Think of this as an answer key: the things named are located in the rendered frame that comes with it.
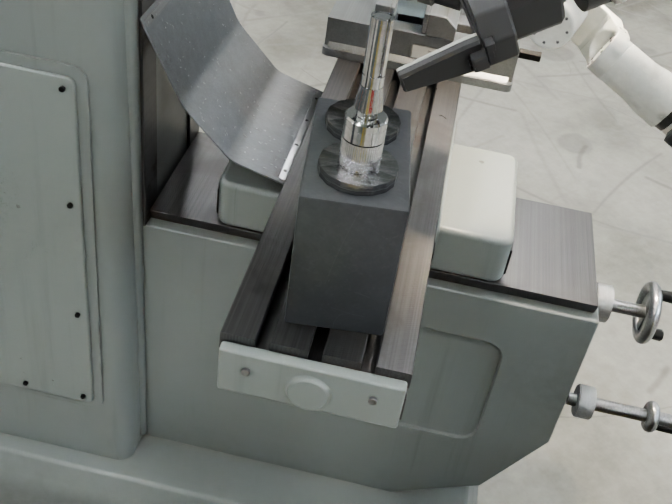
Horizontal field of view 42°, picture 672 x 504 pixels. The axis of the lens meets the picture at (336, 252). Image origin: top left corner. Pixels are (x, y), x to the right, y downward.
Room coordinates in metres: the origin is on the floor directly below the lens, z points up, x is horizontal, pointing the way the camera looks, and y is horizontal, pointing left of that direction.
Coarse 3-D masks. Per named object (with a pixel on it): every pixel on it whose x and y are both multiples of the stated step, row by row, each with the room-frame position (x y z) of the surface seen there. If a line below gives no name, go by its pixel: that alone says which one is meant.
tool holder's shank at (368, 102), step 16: (384, 16) 0.83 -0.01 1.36; (368, 32) 0.83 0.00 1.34; (384, 32) 0.82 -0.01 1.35; (368, 48) 0.82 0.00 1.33; (384, 48) 0.82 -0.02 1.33; (368, 64) 0.82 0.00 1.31; (384, 64) 0.82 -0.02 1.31; (368, 80) 0.82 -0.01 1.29; (368, 96) 0.82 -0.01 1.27; (368, 112) 0.81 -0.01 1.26
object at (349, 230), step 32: (320, 128) 0.91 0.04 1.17; (320, 160) 0.82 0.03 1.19; (384, 160) 0.84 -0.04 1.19; (320, 192) 0.78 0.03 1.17; (352, 192) 0.78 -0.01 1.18; (384, 192) 0.80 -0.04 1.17; (320, 224) 0.77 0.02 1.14; (352, 224) 0.77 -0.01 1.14; (384, 224) 0.77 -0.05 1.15; (320, 256) 0.77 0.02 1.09; (352, 256) 0.77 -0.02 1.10; (384, 256) 0.77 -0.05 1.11; (288, 288) 0.77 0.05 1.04; (320, 288) 0.77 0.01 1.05; (352, 288) 0.77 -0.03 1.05; (384, 288) 0.77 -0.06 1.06; (288, 320) 0.77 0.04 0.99; (320, 320) 0.77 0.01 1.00; (352, 320) 0.77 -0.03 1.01; (384, 320) 0.77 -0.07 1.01
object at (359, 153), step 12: (348, 132) 0.81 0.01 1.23; (384, 132) 0.82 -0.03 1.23; (348, 144) 0.81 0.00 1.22; (360, 144) 0.80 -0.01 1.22; (372, 144) 0.81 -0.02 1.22; (348, 156) 0.81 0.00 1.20; (360, 156) 0.81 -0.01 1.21; (372, 156) 0.81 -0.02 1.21; (348, 168) 0.81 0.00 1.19; (360, 168) 0.81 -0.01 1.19; (372, 168) 0.81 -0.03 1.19
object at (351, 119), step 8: (352, 112) 0.83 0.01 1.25; (384, 112) 0.84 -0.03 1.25; (344, 120) 0.82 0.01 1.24; (352, 120) 0.81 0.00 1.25; (360, 120) 0.81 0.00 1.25; (368, 120) 0.82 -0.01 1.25; (376, 120) 0.82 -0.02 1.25; (384, 120) 0.82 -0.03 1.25; (352, 128) 0.81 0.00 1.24; (360, 128) 0.81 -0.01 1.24; (368, 128) 0.81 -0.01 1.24; (376, 128) 0.81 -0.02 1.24; (384, 128) 0.82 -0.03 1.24
